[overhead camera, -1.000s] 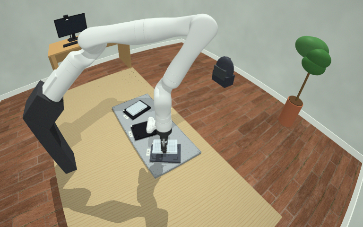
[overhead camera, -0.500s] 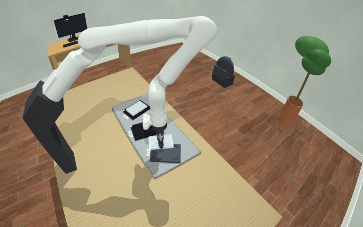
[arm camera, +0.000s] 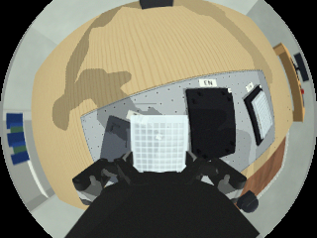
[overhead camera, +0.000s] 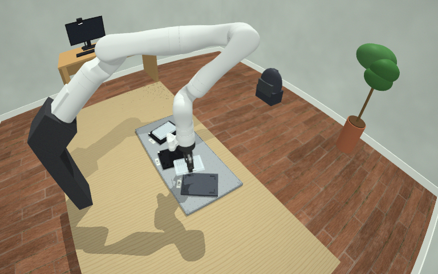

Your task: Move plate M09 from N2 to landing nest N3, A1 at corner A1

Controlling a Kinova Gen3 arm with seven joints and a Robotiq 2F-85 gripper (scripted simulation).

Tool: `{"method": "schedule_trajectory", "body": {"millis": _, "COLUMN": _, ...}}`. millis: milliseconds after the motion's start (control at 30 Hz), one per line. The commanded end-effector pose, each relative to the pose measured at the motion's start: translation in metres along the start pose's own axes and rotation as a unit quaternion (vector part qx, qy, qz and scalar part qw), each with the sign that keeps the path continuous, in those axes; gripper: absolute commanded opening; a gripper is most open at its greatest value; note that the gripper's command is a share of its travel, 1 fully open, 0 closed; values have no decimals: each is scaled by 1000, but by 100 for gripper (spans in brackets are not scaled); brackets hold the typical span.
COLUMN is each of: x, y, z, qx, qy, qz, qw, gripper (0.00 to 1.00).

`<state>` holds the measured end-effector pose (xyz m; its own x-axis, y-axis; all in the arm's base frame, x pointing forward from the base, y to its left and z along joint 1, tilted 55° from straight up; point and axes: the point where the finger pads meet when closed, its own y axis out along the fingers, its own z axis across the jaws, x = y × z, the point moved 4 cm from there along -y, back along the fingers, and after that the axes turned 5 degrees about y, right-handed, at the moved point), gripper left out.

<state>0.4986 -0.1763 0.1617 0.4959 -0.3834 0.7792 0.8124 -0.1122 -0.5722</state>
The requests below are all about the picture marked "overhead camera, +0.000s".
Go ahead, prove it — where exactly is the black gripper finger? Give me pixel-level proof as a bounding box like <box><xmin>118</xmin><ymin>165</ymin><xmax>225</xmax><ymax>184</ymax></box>
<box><xmin>183</xmin><ymin>152</ymin><xmax>194</xmax><ymax>173</ymax></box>

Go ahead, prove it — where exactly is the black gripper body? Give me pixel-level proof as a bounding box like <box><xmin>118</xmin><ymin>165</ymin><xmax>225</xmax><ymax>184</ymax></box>
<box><xmin>177</xmin><ymin>142</ymin><xmax>196</xmax><ymax>159</ymax></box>

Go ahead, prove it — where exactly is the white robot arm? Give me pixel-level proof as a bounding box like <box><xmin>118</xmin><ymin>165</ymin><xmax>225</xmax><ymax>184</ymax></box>
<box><xmin>51</xmin><ymin>22</ymin><xmax>260</xmax><ymax>151</ymax></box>

